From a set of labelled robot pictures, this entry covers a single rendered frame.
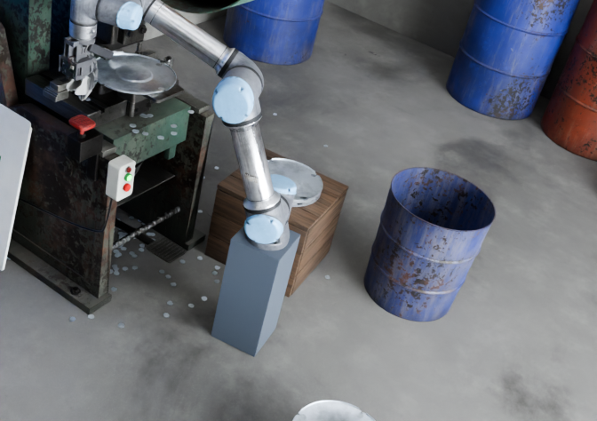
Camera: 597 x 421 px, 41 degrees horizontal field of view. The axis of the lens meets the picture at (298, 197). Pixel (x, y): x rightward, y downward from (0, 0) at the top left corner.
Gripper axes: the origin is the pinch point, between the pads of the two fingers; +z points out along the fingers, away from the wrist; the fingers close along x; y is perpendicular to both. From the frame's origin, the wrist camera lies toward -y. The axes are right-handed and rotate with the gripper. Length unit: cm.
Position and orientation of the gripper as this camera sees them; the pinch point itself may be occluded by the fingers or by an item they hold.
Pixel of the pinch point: (83, 95)
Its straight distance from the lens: 246.8
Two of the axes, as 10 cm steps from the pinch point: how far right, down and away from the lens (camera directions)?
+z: -2.1, 8.1, 5.5
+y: -5.4, 3.7, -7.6
